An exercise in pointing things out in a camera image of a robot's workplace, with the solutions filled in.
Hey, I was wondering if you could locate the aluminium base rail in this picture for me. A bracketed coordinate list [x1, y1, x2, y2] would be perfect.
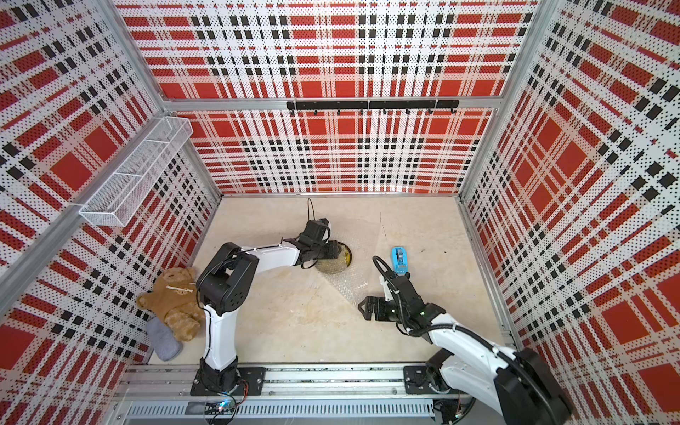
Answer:
[105, 362, 554, 423]

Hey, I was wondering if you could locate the grey cloth pouch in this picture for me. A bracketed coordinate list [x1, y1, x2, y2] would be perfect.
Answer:
[146, 317, 183, 361]

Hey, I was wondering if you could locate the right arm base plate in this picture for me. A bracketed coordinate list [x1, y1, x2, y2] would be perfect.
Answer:
[403, 366, 451, 395]

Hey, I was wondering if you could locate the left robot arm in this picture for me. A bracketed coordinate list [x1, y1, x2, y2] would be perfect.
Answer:
[191, 218, 342, 396]

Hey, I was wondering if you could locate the yellow patterned dinner plate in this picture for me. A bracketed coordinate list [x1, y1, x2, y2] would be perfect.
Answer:
[330, 242, 352, 274]

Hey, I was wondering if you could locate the black wall hook rail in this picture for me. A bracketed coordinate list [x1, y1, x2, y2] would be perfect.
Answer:
[286, 99, 460, 113]

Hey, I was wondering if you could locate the clear bubble wrap sheet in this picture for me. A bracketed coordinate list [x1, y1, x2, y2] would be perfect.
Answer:
[315, 218, 384, 307]

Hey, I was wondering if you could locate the brown teddy bear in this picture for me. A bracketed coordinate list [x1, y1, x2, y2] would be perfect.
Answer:
[136, 267, 205, 343]

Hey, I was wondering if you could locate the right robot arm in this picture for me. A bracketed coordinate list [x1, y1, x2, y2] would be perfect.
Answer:
[358, 271, 574, 424]

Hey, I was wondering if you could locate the white wire mesh basket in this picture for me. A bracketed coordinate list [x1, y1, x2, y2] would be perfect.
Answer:
[79, 116, 193, 227]

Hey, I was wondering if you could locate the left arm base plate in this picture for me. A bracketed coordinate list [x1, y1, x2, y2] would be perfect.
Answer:
[191, 367, 267, 397]

